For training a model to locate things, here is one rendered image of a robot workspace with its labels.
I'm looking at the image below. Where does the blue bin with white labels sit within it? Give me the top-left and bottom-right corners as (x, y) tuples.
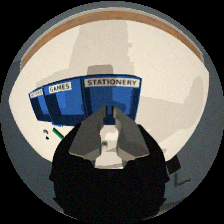
(28, 74), (142, 127)

